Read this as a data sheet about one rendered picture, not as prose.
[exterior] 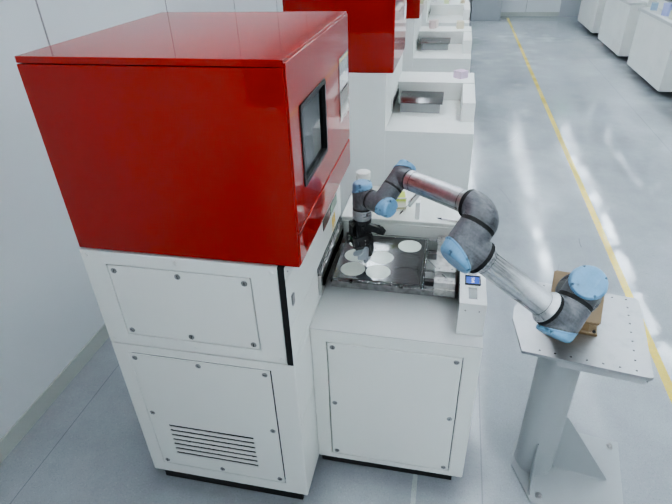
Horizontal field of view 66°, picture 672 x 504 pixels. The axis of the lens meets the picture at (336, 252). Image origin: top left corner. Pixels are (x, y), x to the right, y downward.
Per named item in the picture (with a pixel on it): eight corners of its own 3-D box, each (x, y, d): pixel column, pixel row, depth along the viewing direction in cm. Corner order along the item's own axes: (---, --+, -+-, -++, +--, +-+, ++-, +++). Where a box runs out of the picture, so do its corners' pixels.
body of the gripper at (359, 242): (346, 244, 208) (346, 217, 202) (364, 238, 211) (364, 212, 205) (356, 252, 202) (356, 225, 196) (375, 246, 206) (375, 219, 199)
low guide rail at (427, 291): (331, 286, 214) (331, 280, 213) (332, 283, 216) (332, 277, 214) (454, 298, 205) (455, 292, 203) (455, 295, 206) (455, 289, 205)
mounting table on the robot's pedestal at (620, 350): (630, 324, 208) (639, 298, 201) (642, 407, 173) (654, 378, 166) (513, 303, 222) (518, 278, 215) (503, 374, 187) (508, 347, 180)
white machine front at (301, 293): (287, 365, 177) (276, 267, 155) (336, 242, 244) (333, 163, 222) (296, 366, 176) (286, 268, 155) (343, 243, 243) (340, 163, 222)
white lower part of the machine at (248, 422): (157, 480, 233) (109, 343, 189) (226, 354, 301) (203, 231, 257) (309, 508, 219) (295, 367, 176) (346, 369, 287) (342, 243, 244)
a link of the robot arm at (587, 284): (609, 283, 174) (619, 274, 161) (587, 316, 173) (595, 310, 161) (575, 264, 178) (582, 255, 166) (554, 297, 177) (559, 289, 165)
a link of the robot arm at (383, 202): (398, 187, 183) (376, 177, 190) (380, 213, 182) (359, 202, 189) (407, 198, 189) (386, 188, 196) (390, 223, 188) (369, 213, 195)
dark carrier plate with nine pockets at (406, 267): (332, 277, 207) (332, 276, 206) (348, 234, 235) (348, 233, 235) (420, 286, 200) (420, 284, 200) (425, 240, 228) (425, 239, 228)
